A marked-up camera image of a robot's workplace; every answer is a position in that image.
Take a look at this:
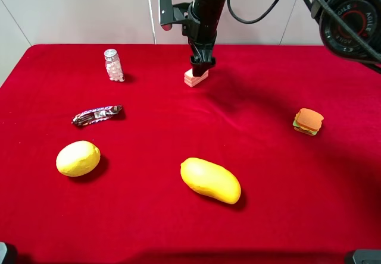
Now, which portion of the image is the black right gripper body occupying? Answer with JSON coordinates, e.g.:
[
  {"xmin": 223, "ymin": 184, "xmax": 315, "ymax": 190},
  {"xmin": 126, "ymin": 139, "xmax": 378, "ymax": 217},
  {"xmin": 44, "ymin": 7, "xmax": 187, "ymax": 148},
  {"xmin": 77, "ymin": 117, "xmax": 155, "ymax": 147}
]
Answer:
[{"xmin": 182, "ymin": 2, "xmax": 219, "ymax": 56}]

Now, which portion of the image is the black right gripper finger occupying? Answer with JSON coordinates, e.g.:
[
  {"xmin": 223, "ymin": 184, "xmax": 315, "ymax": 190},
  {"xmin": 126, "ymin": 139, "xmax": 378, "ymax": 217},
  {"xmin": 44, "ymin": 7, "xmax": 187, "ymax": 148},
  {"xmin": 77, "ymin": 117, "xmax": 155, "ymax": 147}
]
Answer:
[
  {"xmin": 190, "ymin": 55, "xmax": 208, "ymax": 77},
  {"xmin": 205, "ymin": 56, "xmax": 216, "ymax": 68}
]

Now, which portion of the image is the pink wafer block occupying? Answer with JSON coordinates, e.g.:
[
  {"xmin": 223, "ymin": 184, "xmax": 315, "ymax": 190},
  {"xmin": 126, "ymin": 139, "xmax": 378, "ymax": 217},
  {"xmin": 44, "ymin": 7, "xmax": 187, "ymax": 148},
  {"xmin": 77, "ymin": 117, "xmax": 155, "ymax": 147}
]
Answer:
[{"xmin": 184, "ymin": 69, "xmax": 209, "ymax": 87}]

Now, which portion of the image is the glass bottle of white candies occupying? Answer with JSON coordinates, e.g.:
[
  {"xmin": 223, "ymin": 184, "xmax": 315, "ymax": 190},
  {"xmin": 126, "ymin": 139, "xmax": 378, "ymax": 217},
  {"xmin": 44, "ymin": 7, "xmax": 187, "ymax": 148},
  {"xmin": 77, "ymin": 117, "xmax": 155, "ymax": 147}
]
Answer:
[{"xmin": 104, "ymin": 49, "xmax": 125, "ymax": 82}]

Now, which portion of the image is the yellow mango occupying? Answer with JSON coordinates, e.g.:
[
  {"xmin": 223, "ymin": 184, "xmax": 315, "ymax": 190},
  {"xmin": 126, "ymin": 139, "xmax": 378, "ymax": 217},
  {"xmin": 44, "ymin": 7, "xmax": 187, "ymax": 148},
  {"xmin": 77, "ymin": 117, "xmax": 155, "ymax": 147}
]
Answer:
[{"xmin": 180, "ymin": 158, "xmax": 241, "ymax": 205}]

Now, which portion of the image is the toy sandwich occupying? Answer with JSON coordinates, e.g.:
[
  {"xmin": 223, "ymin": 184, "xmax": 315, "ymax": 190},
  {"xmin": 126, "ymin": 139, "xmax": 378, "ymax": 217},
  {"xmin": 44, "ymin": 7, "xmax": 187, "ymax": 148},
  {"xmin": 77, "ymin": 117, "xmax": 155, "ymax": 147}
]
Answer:
[{"xmin": 293, "ymin": 108, "xmax": 324, "ymax": 136}]

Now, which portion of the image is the dark chocolate bar wrapper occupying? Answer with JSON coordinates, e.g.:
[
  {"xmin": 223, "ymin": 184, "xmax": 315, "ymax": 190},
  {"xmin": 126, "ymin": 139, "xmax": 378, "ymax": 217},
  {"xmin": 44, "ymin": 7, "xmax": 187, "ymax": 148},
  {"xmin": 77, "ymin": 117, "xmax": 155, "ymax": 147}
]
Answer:
[{"xmin": 71, "ymin": 105, "xmax": 123, "ymax": 127}]

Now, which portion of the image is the red velvet tablecloth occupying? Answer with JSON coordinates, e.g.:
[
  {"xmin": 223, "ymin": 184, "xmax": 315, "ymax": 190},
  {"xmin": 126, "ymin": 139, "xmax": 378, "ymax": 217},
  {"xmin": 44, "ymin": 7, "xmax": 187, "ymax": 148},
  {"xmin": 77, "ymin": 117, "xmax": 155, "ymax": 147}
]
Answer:
[{"xmin": 1, "ymin": 45, "xmax": 380, "ymax": 263}]

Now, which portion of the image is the yellow lemon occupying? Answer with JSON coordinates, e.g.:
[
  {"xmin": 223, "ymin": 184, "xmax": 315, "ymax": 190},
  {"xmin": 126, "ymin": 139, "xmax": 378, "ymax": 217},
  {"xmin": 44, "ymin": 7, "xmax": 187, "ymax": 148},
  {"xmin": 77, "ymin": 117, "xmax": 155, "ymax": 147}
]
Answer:
[{"xmin": 56, "ymin": 140, "xmax": 101, "ymax": 177}]

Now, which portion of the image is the black device bottom right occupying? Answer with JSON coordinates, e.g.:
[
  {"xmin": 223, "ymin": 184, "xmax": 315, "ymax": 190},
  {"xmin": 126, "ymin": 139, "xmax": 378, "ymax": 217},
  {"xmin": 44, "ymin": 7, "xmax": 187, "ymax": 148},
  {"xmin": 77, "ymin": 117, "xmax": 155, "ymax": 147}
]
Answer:
[{"xmin": 345, "ymin": 249, "xmax": 381, "ymax": 264}]

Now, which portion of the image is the black device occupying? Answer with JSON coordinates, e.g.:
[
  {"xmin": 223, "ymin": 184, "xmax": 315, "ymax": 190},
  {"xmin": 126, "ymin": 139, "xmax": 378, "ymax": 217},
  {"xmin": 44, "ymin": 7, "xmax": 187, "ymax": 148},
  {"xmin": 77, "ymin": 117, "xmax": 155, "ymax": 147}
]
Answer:
[
  {"xmin": 345, "ymin": 249, "xmax": 381, "ymax": 264},
  {"xmin": 0, "ymin": 242, "xmax": 17, "ymax": 264}
]

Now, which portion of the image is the black device bottom left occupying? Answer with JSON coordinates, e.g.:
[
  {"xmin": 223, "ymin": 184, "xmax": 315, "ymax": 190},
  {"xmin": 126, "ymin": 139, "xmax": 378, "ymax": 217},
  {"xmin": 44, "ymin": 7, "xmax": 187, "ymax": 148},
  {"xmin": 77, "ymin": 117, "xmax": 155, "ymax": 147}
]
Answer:
[{"xmin": 0, "ymin": 242, "xmax": 17, "ymax": 264}]

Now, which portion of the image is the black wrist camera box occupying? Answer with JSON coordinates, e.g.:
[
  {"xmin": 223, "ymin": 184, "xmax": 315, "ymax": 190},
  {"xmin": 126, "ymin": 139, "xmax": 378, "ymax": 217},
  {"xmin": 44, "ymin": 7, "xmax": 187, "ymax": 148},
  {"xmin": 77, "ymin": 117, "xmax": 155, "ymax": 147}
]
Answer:
[{"xmin": 158, "ymin": 0, "xmax": 191, "ymax": 31}]

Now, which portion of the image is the black cable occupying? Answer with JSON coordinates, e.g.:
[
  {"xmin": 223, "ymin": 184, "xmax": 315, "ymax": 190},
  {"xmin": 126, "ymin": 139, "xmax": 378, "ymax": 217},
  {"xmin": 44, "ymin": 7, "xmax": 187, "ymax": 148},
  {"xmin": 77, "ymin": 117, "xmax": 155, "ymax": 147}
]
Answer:
[{"xmin": 227, "ymin": 0, "xmax": 286, "ymax": 24}]

